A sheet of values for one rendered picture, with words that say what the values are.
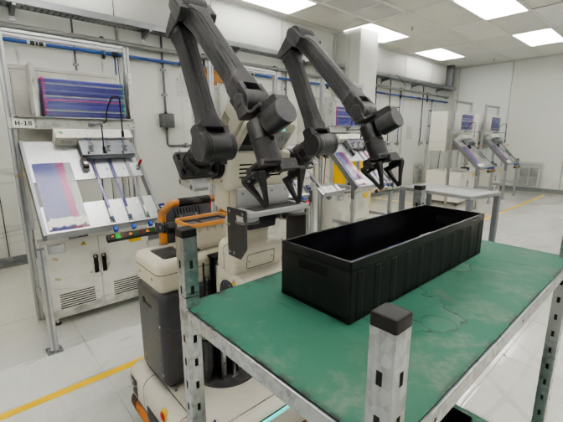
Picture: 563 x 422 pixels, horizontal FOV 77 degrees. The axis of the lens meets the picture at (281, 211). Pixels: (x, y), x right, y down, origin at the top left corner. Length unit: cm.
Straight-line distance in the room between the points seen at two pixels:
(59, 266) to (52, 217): 45
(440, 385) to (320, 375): 15
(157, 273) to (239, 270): 32
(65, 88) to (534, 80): 930
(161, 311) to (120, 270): 148
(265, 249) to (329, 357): 75
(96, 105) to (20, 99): 45
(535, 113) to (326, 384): 978
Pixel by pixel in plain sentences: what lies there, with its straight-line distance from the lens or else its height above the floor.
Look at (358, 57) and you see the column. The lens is 646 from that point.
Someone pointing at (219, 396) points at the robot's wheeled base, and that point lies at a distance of 156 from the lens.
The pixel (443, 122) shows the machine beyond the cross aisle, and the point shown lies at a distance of 739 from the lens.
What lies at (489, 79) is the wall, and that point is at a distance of 1048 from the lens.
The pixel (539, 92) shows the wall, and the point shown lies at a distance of 1014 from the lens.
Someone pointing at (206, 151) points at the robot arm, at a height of 122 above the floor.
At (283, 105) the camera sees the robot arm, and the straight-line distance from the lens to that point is 77.
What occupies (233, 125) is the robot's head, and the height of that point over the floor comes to 130.
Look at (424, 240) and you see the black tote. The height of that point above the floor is 105.
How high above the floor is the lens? 126
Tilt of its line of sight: 12 degrees down
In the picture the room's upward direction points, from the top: straight up
